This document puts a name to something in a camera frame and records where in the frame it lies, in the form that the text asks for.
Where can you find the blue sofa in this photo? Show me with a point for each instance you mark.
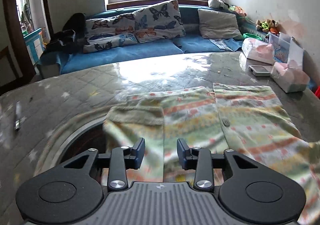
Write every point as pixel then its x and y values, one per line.
pixel 59 62

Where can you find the pink tissue pack far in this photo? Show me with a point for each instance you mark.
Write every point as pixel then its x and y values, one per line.
pixel 258 50

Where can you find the butterfly print cushion lying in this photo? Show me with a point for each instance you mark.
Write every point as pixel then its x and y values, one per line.
pixel 107 33

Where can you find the white paper sheet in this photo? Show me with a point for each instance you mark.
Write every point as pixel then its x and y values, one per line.
pixel 295 56

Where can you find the pink tissue pack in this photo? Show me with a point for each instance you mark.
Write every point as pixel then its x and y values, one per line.
pixel 258 50
pixel 289 79

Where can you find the black bag on sofa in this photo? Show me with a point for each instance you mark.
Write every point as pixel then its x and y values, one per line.
pixel 71 38

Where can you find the black marker pen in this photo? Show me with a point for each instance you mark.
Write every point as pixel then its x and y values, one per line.
pixel 18 110

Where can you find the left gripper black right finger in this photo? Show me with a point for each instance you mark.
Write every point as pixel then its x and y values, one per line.
pixel 245 189

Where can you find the colourful plush toys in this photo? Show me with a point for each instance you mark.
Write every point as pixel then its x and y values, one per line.
pixel 267 26

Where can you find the round black induction cooktop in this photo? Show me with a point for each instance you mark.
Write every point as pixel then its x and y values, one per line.
pixel 91 137

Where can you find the clear plastic storage box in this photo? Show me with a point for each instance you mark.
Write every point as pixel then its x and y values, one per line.
pixel 281 45

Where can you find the small grey flat device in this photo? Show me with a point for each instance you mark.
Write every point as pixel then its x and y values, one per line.
pixel 260 71

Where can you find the grey plain cushion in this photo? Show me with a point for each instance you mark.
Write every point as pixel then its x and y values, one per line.
pixel 218 25

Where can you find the blue white cabinet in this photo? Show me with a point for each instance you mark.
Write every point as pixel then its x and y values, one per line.
pixel 34 44

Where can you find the green patterned children's jacket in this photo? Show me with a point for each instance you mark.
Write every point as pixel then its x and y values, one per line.
pixel 248 119

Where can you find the pink tissue pack near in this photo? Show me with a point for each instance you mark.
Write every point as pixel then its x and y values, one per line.
pixel 289 79

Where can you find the butterfly print cushion upright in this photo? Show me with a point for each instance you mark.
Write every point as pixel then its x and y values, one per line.
pixel 159 21

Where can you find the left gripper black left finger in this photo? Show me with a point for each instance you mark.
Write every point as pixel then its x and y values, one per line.
pixel 74 189

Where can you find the white plush toy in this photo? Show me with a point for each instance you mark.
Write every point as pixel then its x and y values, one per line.
pixel 218 4

